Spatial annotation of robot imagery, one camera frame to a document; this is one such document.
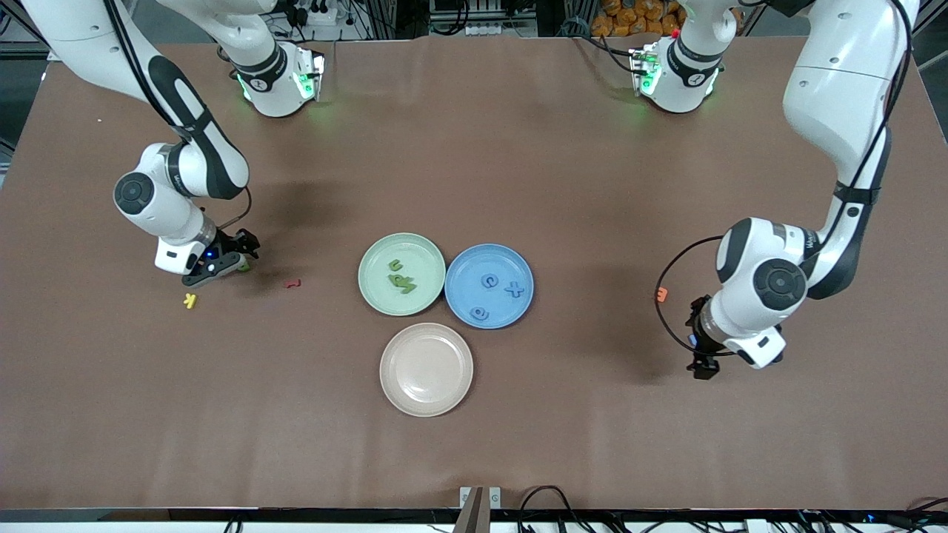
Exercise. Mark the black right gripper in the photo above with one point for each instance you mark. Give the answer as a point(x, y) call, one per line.
point(227, 244)

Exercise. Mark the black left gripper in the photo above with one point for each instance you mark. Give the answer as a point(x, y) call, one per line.
point(699, 331)

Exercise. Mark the green foam letter N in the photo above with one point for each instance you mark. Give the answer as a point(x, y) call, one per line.
point(409, 286)

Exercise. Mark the blue foam plus sign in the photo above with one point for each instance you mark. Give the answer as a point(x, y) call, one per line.
point(515, 289)

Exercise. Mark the blue foam letter c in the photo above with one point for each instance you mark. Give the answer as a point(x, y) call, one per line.
point(489, 281)

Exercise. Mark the blue foam letter g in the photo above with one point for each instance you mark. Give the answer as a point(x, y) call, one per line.
point(480, 314)

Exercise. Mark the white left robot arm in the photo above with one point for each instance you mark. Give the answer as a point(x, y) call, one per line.
point(837, 96)

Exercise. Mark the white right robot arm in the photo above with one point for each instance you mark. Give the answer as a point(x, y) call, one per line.
point(74, 29)

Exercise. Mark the yellow foam letter k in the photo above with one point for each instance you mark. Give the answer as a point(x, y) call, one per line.
point(190, 300)

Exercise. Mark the light green plate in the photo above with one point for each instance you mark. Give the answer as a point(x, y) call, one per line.
point(378, 259)

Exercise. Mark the beige plate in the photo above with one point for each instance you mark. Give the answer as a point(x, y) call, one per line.
point(426, 370)

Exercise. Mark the blue plate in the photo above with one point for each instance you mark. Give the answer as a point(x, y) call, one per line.
point(463, 289)

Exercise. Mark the white power strip with plugs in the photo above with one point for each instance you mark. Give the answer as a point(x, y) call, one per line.
point(326, 16)

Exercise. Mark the brown table cover sheet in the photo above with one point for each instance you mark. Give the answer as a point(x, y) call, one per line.
point(474, 148)

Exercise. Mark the pile of orange objects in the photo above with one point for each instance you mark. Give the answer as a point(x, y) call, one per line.
point(629, 18)

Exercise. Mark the small white power strip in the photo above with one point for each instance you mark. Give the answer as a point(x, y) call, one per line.
point(485, 29)

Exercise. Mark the white table edge rail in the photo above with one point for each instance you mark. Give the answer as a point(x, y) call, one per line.
point(111, 528)

